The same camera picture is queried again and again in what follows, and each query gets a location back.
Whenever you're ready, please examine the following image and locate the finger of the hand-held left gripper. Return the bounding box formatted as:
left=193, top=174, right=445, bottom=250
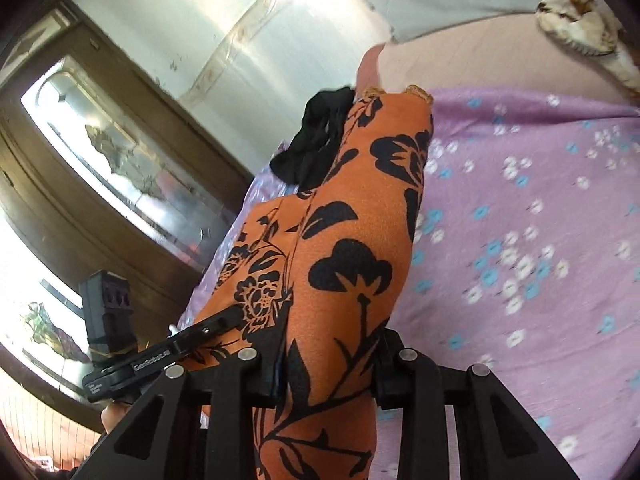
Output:
left=199, top=306, right=247, bottom=345

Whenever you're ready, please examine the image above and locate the pink mattress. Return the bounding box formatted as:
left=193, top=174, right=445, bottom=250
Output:
left=356, top=10, right=640, bottom=111

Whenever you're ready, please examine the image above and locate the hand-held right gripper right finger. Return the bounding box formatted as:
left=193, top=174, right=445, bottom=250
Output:
left=372, top=329, right=582, bottom=480

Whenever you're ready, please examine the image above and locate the person's left hand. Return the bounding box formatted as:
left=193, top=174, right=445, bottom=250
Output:
left=101, top=400, right=137, bottom=437

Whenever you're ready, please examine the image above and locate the purple floral bedsheet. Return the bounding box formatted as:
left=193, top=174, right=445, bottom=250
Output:
left=177, top=87, right=640, bottom=480

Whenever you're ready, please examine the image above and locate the cream patterned cloth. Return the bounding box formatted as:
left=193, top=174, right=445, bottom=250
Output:
left=534, top=0, right=640, bottom=107

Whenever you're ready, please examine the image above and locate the wooden cabinet with glass doors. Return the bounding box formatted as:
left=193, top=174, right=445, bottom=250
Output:
left=0, top=0, right=257, bottom=442

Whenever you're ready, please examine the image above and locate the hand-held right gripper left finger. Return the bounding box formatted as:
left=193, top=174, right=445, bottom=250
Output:
left=75, top=342, right=282, bottom=480

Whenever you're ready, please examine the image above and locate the orange black floral garment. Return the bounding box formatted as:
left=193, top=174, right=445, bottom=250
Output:
left=177, top=85, right=435, bottom=480

